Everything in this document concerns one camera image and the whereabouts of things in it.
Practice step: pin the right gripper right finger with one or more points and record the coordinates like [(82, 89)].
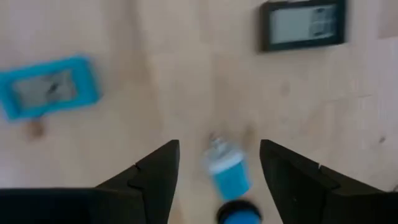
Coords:
[(311, 193)]

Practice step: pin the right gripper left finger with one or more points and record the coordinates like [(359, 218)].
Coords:
[(124, 202)]

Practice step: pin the blue USB wall charger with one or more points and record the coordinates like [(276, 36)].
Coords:
[(231, 180)]

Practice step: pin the teal small digital clock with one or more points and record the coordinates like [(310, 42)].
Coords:
[(43, 90)]

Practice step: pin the black small digital clock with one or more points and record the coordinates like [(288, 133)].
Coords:
[(301, 25)]

